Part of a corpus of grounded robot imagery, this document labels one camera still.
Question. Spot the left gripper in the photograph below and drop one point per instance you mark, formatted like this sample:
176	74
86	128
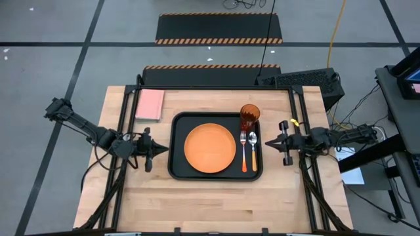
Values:
142	149

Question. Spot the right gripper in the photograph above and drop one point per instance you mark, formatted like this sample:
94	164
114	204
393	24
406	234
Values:
297	144

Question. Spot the orange translucent faceted cup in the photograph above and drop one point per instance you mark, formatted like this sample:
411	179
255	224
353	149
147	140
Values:
250	114

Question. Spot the orange round plate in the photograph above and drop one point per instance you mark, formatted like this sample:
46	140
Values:
210	147

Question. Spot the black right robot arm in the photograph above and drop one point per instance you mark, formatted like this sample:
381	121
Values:
351	134

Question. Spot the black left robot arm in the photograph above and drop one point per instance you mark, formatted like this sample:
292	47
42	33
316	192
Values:
82	124

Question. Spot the black rectangular serving tray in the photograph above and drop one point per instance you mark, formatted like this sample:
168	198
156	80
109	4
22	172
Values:
177	164

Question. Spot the pink notebook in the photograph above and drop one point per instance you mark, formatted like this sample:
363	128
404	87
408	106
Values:
149	105

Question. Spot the black computer tower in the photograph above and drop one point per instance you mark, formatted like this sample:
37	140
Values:
305	82

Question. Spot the white paper sheet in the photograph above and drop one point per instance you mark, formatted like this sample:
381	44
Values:
354	177

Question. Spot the narrow black striped floor ramp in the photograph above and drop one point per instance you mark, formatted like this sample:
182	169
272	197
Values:
210	77

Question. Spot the black desk leg beam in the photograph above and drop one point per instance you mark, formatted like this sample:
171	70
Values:
370	157

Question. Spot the grey desk top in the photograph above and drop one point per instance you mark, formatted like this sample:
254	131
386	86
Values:
405	170
398	114

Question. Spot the large black striped floor ramp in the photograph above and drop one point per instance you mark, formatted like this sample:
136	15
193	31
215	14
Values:
216	27

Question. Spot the black laptop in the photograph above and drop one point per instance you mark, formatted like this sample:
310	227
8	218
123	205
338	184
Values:
407	88

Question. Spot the black table edge bracket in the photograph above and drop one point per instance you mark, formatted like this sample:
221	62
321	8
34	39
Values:
177	231
265	231

